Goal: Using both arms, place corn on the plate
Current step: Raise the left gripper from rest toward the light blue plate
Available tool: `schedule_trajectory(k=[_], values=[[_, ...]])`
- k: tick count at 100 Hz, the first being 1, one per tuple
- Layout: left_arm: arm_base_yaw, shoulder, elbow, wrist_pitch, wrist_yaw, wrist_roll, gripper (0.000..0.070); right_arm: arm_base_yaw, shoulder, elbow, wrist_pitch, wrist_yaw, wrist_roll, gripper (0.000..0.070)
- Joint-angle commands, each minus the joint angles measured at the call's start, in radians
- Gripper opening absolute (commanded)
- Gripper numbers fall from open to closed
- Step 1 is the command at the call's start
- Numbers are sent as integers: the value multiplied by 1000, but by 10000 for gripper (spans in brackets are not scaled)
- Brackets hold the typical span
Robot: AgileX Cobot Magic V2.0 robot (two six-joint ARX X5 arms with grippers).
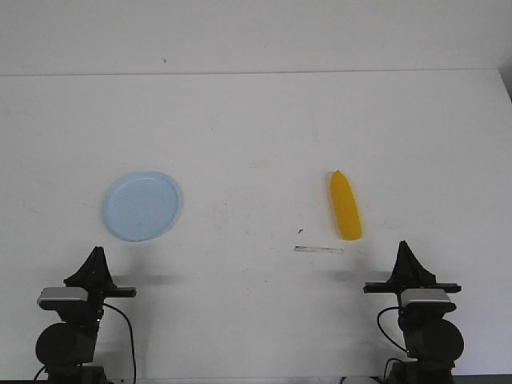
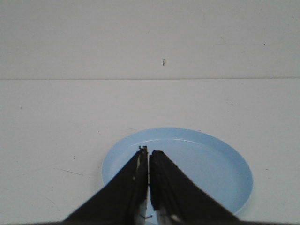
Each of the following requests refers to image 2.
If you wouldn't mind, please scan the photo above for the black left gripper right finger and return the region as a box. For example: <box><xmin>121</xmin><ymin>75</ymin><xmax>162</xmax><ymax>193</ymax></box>
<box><xmin>149</xmin><ymin>150</ymin><xmax>239</xmax><ymax>222</ymax></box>

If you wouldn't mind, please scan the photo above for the light blue round plate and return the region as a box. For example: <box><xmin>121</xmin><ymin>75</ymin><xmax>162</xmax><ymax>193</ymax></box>
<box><xmin>101</xmin><ymin>127</ymin><xmax>253</xmax><ymax>215</ymax></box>

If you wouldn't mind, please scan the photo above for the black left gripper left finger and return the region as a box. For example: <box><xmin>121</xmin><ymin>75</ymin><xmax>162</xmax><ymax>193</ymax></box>
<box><xmin>64</xmin><ymin>146</ymin><xmax>148</xmax><ymax>222</ymax></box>

